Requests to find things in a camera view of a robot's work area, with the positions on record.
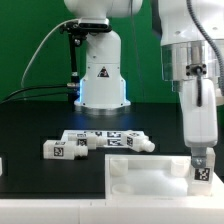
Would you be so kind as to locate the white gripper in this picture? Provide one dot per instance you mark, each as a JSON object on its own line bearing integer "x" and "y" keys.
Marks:
{"x": 199, "y": 122}

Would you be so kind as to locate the white square table top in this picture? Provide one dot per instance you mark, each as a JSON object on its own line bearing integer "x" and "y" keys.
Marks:
{"x": 151, "y": 176}

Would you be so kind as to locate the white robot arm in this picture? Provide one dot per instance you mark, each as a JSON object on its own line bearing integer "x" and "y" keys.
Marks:
{"x": 188, "y": 36}

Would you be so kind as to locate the white front fence bar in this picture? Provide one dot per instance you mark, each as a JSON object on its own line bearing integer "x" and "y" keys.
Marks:
{"x": 200, "y": 211}

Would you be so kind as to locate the white left fence piece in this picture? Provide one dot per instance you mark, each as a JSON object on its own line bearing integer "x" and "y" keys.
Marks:
{"x": 1, "y": 169}

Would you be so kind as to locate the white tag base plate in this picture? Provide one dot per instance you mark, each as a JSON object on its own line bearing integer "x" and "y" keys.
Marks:
{"x": 113, "y": 137}

